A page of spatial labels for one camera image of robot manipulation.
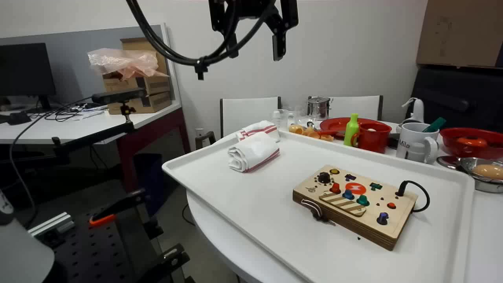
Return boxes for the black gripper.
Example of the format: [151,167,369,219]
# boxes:
[209,0,300,61]

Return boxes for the white towel with red print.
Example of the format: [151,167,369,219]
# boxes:
[236,119,280,144]

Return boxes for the white towel with red stripe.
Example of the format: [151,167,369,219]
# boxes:
[226,131,283,174]

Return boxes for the clear plastic measuring cup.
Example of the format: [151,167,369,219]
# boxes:
[272,106,297,131]

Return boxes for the tall cardboard box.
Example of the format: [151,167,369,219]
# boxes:
[120,35,171,79]

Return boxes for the flat cardboard box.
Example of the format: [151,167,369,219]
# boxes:
[101,70,175,116]

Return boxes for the orange food pieces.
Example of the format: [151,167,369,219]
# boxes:
[288,122,336,142]

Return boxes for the red bowl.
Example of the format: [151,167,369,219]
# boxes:
[319,114,393,139]
[439,125,503,161]

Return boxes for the white chair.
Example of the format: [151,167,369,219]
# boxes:
[308,92,384,122]

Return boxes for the pink clear plastic bag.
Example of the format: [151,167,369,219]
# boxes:
[87,45,160,81]

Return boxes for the green plastic bottle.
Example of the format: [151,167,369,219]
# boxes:
[343,111,362,147]

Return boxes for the red plastic cup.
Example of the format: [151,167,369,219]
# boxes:
[357,120,393,153]

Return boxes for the grey partition panel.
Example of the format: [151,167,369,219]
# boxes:
[0,21,182,106]

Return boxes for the dark blue bin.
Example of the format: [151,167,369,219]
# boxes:
[132,150,175,210]

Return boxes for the large white plastic tray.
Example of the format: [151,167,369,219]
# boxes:
[160,127,478,283]

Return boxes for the white kettle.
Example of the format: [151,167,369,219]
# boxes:
[401,95,428,125]

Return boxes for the white desk with maroon legs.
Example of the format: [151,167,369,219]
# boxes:
[0,98,190,194]

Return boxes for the green marker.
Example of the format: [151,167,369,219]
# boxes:
[423,114,448,133]

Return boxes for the large flat cardboard sheet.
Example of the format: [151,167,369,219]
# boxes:
[417,0,503,68]

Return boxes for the wooden busy board with knobs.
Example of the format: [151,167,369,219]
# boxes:
[291,163,418,251]

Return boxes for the black cabinet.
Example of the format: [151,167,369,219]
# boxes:
[410,62,503,134]

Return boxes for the black clamp with orange grip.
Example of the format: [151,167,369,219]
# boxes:
[87,186,149,229]

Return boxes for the black computer monitor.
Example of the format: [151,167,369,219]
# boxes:
[0,42,58,111]

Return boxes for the black perforated robot cart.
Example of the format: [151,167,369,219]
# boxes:
[30,186,193,283]

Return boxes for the aluminium profile bar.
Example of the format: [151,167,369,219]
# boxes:
[27,210,76,238]

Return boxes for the silver metal bowl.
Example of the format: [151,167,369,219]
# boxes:
[437,153,503,194]

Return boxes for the white rounded housing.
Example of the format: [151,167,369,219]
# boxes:
[0,189,57,283]

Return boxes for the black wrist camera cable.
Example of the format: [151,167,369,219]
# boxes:
[124,0,280,81]

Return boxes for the black wall socket box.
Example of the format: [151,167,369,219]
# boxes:
[193,128,217,150]

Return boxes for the black stereo bar camera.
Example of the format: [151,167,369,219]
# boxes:
[91,87,148,106]

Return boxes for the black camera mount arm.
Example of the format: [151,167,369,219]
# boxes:
[50,100,138,158]

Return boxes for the black busy board cable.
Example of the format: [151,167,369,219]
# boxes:
[395,178,432,213]

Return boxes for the thin black desk cable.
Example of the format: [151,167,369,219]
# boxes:
[6,112,49,227]

